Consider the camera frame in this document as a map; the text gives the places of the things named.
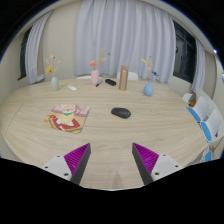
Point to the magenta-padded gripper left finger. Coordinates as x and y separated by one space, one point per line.
58 165

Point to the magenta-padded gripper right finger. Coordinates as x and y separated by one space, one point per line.
165 165

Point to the black computer mouse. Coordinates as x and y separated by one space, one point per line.
120 112

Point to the cartoon dog print mouse pad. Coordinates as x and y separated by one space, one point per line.
66 119

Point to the row of white-blue chairs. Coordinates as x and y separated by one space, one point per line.
210 123

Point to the blue vase with dried flowers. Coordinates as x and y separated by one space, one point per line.
148 89

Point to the small white remote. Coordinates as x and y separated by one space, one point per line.
72 87

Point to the green vase with yellow flowers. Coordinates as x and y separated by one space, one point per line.
55 84

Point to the blue marker pen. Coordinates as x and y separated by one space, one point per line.
99 83

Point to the pink vase with orange flowers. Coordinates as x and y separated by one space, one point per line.
95 76

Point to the gold metal drink bottle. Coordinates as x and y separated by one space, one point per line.
123 78

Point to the small black box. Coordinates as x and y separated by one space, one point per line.
110 82

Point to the narrow white curtain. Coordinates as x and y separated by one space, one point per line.
200 66
36 53

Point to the dark window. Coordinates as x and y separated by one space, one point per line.
184 53
23 56

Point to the wide white curtain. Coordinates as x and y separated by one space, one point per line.
126 36

